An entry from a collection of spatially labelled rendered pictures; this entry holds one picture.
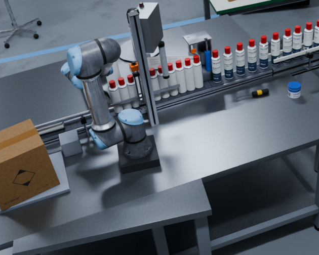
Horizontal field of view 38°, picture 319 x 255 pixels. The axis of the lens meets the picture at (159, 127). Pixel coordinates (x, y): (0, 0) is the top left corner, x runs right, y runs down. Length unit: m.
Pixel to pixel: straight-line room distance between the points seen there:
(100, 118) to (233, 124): 0.76
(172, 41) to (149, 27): 1.00
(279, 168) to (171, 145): 0.95
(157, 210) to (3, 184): 0.72
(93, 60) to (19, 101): 1.20
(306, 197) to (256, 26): 2.64
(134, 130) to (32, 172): 0.52
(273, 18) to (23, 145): 3.66
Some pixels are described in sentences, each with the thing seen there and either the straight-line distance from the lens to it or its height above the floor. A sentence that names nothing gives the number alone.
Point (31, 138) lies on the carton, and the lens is 2.25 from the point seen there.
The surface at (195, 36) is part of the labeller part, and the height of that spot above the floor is 1.14.
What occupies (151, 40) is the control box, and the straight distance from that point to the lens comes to 2.28.
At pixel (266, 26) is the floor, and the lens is 5.18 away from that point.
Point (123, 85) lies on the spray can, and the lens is 2.55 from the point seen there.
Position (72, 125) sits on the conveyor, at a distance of 2.65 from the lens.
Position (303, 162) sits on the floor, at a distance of 3.50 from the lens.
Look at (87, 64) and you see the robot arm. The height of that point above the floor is 1.46.
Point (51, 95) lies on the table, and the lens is 3.05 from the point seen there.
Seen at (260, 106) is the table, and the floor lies 0.83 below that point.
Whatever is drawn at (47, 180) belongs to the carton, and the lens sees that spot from 2.32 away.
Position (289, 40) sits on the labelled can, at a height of 1.03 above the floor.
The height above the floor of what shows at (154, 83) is 1.01.
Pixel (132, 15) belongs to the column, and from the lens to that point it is 2.22.
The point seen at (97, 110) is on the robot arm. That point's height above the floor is 1.22.
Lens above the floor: 2.44
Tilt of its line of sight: 39 degrees down
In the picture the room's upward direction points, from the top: 11 degrees counter-clockwise
